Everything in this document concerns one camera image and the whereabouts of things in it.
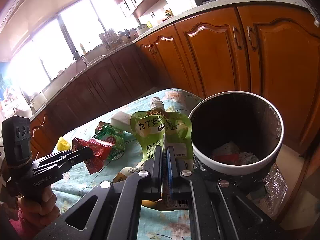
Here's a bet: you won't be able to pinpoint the red snack wrapper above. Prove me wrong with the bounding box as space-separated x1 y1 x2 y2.
72 138 113 174

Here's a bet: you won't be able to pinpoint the green spout pouch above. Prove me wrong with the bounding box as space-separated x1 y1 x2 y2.
112 96 194 212

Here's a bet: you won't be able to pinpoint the white paper wad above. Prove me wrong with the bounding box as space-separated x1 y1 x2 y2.
209 141 259 166

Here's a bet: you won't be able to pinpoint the black trash bag liner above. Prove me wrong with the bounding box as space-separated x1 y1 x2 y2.
194 155 276 200

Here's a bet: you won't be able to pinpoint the left hand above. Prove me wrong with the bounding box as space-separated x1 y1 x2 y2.
17 186 60 239

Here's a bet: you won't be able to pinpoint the light blue floral tablecloth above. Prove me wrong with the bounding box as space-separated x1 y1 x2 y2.
52 89 201 239

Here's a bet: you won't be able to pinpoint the dark red crumpled wrapper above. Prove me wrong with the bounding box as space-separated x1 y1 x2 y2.
95 121 110 134

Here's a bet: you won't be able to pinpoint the green crushed can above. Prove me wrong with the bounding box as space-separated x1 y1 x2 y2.
93 124 125 160

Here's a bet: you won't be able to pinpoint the white green milk carton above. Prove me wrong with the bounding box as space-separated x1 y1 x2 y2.
111 111 132 133

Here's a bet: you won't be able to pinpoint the silver foil mat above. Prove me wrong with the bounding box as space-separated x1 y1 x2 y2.
247 164 288 218

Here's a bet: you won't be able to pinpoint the chrome sink faucet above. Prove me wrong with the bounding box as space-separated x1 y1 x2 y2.
72 50 88 67

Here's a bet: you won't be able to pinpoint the cooking pot on counter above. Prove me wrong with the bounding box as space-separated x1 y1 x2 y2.
136 24 150 36

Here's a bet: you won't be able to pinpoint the wooden lower cabinets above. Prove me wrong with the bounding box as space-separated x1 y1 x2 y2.
31 4 319 157

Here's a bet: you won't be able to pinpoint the speckled white countertop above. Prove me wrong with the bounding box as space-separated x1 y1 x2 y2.
30 0 307 120

